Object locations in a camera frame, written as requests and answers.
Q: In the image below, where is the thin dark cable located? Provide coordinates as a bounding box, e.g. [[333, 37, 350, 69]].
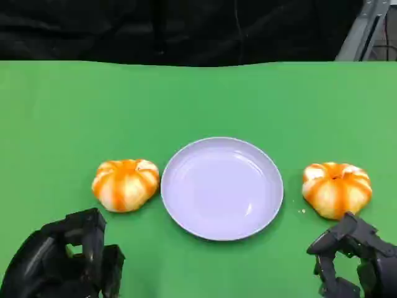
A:
[[383, 11, 391, 61]]

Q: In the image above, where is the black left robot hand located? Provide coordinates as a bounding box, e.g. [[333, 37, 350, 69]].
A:
[[0, 207, 126, 298]]

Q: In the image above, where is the thin grey hanging cable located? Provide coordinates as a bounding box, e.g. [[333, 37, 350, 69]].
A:
[[234, 0, 244, 64]]

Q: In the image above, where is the lilac plate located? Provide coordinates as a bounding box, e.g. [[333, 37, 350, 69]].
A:
[[160, 137, 285, 242]]

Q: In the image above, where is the orange and white bread roll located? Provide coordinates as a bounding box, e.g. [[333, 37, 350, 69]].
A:
[[302, 161, 373, 220], [91, 158, 161, 214]]

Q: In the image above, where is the black fabric drape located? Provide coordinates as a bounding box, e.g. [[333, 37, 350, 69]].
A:
[[0, 0, 364, 68]]

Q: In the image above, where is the grey metal frame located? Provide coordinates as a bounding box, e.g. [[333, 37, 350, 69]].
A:
[[334, 0, 389, 62]]

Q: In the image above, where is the green table cloth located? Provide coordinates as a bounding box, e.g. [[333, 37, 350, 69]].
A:
[[0, 60, 397, 298]]

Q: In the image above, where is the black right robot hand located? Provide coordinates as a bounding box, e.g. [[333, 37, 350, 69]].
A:
[[306, 211, 397, 298]]

